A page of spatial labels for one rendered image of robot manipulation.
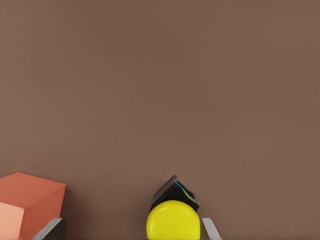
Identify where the pink storage box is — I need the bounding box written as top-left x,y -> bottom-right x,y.
0,172 -> 67,240

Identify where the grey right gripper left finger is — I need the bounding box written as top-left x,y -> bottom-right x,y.
32,217 -> 67,240

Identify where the yellow button with black base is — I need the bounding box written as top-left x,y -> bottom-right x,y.
145,174 -> 201,240

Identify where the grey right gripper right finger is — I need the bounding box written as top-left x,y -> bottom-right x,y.
201,217 -> 222,240

